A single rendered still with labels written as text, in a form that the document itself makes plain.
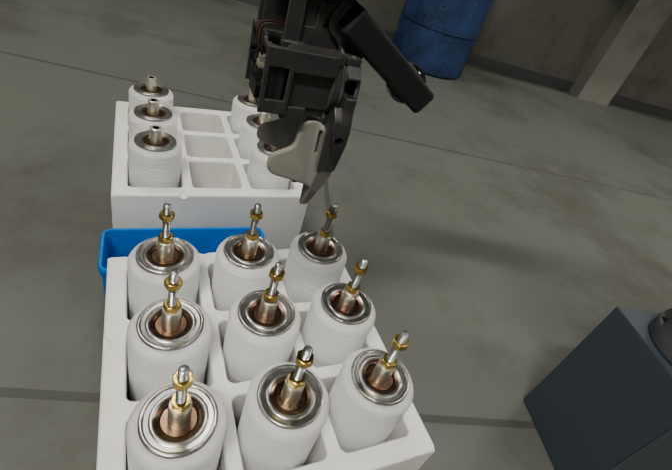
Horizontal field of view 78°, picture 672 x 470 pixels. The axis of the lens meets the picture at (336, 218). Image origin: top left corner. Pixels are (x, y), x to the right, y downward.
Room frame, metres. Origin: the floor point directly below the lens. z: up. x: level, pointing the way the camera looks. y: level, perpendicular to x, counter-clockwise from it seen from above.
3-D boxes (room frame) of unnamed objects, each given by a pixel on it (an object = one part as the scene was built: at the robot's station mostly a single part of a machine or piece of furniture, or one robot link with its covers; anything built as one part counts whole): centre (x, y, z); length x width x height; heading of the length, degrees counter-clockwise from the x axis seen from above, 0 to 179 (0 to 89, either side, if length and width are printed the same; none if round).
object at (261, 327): (0.37, 0.05, 0.25); 0.08 x 0.08 x 0.01
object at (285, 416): (0.27, -0.02, 0.25); 0.08 x 0.08 x 0.01
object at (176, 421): (0.20, 0.08, 0.26); 0.02 x 0.02 x 0.03
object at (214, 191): (0.83, 0.34, 0.09); 0.39 x 0.39 x 0.18; 32
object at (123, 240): (0.57, 0.25, 0.06); 0.30 x 0.11 x 0.12; 121
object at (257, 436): (0.27, -0.02, 0.16); 0.10 x 0.10 x 0.18
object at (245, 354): (0.37, 0.05, 0.16); 0.10 x 0.10 x 0.18
